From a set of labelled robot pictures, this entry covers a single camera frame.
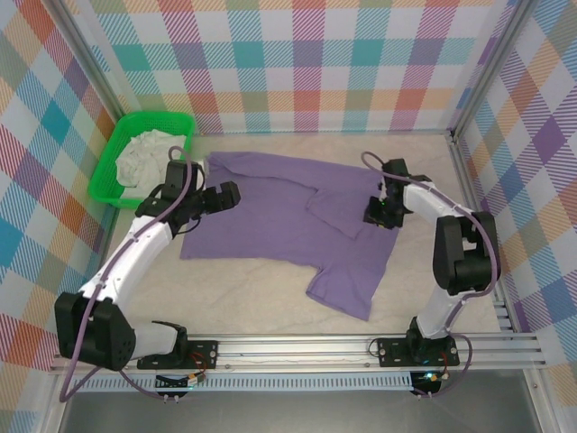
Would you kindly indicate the purple t-shirt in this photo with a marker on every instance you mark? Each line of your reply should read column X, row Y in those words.
column 270, row 212

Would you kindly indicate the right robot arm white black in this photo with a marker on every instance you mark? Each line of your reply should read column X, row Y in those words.
column 464, row 266

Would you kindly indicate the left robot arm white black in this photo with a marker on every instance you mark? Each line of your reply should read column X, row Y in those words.
column 135, row 257

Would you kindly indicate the white t-shirt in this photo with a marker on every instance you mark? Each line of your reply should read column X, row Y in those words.
column 140, row 158

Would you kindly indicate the green plastic basket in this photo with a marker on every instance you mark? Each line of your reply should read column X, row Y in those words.
column 106, row 189

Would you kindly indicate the small black electronics module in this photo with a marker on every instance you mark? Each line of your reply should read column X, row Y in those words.
column 173, row 383
column 426, row 383

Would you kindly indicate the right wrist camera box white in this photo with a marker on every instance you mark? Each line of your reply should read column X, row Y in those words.
column 382, row 187

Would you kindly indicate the aluminium side frame rail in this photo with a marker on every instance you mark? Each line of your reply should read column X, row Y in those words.
column 464, row 180

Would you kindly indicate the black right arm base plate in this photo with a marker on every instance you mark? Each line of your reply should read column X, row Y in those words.
column 392, row 352

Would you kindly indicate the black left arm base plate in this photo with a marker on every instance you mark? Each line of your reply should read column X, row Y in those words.
column 203, row 352

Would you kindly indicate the aluminium frame post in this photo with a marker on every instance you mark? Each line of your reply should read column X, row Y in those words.
column 491, row 63
column 90, row 58

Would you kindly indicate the aluminium mounting rail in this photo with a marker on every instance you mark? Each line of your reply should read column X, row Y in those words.
column 293, row 352

